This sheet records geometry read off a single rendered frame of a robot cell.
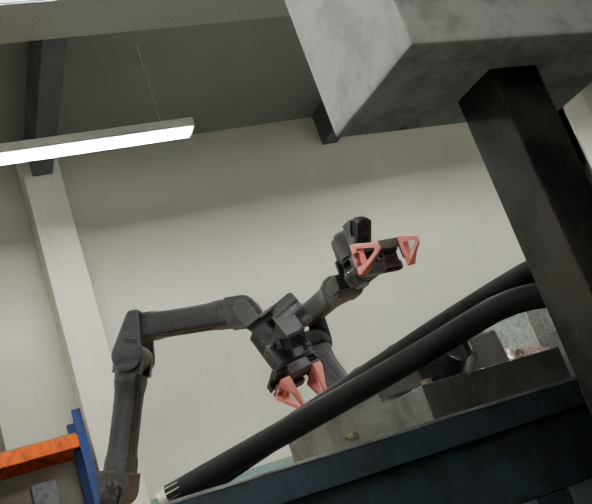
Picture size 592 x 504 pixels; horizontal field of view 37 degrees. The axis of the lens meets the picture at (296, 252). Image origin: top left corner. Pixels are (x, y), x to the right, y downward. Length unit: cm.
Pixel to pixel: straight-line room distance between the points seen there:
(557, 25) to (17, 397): 644
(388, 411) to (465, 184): 760
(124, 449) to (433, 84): 117
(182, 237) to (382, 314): 190
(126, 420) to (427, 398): 76
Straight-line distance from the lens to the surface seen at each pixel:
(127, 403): 183
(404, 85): 83
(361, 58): 83
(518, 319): 792
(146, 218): 767
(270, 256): 777
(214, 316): 179
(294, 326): 169
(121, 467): 182
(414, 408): 129
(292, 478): 101
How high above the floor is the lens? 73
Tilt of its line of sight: 17 degrees up
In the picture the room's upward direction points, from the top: 19 degrees counter-clockwise
